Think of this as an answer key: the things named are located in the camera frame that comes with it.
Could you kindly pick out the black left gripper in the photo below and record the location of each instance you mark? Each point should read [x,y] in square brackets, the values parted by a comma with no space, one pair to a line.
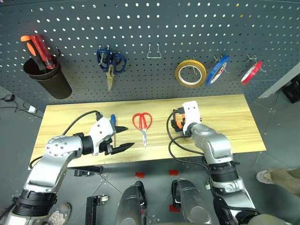
[108,146]

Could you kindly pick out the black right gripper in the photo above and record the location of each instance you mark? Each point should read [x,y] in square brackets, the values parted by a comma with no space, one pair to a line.
[174,124]

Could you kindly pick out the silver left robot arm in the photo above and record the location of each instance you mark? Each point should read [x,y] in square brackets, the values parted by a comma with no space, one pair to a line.
[58,150]

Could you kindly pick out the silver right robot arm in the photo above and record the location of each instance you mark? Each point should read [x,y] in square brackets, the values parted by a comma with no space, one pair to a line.
[211,140]

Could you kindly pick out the yellow tape roll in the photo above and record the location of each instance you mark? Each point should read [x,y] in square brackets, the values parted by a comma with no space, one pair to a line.
[179,77]

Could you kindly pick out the blue tape roll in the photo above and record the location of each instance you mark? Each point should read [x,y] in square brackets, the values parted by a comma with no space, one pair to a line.
[214,73]

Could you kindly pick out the red tape roll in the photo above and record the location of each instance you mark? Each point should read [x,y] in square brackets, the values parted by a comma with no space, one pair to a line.
[245,81]

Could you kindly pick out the grey perforated pegboard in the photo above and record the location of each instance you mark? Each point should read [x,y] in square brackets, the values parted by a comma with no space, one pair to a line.
[164,23]

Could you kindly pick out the orange and black tool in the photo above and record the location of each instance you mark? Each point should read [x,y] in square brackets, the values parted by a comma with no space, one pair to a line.
[179,123]

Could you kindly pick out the black table clamp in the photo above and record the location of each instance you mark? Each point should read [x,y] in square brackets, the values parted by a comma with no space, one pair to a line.
[90,170]

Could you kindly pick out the double metal peg hook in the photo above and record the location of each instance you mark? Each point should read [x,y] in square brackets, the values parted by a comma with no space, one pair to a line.
[102,49]
[225,67]
[252,57]
[194,70]

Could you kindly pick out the silver rounded leg shell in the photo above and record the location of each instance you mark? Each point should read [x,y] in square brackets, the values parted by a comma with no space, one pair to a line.
[193,201]
[130,206]

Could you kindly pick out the black cup holder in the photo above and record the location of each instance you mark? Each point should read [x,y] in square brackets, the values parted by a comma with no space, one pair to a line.
[56,86]

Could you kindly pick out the white power box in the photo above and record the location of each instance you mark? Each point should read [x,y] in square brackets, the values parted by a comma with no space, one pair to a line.
[32,109]

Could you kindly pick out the patterned grey sneaker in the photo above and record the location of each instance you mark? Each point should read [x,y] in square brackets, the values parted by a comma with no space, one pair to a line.
[59,214]

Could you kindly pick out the white pink shoe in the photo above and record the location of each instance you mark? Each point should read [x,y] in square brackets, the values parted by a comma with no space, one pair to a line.
[263,177]

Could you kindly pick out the black power adapter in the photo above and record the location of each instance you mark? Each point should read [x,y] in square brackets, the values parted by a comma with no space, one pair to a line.
[9,97]

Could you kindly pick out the black box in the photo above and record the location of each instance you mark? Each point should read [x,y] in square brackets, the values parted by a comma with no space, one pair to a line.
[291,92]

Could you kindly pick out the khaki trouser leg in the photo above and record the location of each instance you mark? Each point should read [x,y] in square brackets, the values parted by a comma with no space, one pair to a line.
[284,180]

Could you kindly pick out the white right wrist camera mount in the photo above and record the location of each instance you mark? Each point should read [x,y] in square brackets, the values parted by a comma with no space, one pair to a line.
[192,112]

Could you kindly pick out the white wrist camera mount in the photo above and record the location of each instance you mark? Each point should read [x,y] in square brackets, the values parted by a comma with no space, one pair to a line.
[102,130]
[192,112]

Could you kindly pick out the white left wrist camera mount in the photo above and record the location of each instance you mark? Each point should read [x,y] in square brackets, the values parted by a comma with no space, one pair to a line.
[102,130]

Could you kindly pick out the black metal frame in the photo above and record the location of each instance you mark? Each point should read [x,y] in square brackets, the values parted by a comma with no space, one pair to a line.
[92,211]

